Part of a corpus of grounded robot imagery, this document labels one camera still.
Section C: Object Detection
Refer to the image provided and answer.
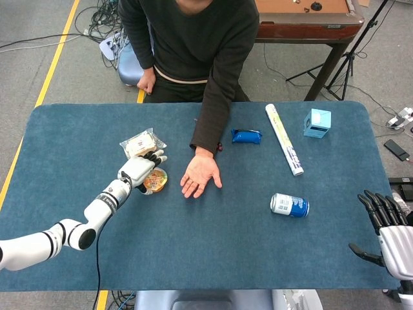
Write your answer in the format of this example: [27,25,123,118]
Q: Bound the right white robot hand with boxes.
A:
[348,189,413,281]

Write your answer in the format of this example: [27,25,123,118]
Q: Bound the person's right hand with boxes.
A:
[137,67,157,94]

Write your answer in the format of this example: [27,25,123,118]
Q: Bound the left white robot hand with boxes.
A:
[117,149,168,196]

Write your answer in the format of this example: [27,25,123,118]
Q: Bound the person's left hand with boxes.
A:
[179,145,223,199]

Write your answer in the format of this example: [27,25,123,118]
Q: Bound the round jelly cup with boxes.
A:
[143,167,169,193]

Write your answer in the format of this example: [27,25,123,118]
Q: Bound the person's right sleeved forearm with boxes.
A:
[117,15,156,69]

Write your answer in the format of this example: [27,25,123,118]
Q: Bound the person's left sleeved forearm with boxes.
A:
[189,69,243,159]

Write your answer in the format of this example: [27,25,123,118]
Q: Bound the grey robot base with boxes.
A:
[134,289,323,310]

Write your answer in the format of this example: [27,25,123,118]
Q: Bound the blue padded stool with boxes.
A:
[117,41,146,87]

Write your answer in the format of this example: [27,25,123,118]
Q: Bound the bread in clear plastic pack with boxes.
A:
[119,127,168,160]

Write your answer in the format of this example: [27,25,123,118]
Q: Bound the white power strip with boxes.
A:
[99,30,128,61]

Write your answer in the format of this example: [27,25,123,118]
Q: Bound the blue snack packet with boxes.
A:
[230,129,263,145]

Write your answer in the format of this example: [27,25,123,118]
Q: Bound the person's dark-sweater torso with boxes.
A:
[117,0,260,104]

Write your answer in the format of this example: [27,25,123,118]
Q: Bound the black box device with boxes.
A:
[388,176,413,194]

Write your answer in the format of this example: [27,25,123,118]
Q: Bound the blue felt table cover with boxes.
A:
[0,101,401,293]

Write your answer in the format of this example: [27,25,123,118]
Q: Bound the long white printed tube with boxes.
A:
[265,103,305,177]

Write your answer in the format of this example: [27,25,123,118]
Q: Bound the blue and white can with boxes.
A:
[270,192,310,218]

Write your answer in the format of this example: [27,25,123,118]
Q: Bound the black smartphone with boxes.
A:
[383,139,410,162]

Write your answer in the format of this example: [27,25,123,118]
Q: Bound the light blue carton box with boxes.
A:
[303,108,332,139]

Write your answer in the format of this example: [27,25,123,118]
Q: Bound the white charger with plugs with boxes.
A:
[386,108,413,130]

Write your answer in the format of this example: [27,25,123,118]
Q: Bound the brown pool table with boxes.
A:
[253,0,365,101]

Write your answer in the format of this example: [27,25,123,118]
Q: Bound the black tripod stand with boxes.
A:
[285,0,391,101]

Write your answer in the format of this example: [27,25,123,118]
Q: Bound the tangled black cable bundle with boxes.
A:
[74,0,130,70]

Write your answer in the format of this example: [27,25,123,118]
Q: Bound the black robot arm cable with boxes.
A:
[92,172,134,310]

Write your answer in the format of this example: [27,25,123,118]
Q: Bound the long black floor cable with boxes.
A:
[0,32,86,51]

